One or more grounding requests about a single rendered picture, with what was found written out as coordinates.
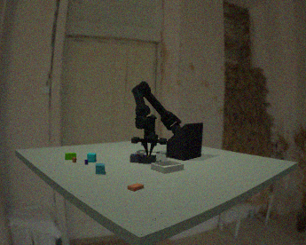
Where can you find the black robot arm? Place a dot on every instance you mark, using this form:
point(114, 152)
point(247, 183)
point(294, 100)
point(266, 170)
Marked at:
point(144, 121)

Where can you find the teal cube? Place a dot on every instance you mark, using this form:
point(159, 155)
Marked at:
point(100, 168)
point(91, 157)

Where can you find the green rectangular block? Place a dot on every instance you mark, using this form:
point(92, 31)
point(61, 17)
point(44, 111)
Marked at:
point(70, 156)

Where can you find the orange flat block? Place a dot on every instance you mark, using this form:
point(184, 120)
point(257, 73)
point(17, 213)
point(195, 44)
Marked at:
point(135, 187)

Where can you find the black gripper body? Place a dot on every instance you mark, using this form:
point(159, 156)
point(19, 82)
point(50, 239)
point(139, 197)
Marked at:
point(135, 140)

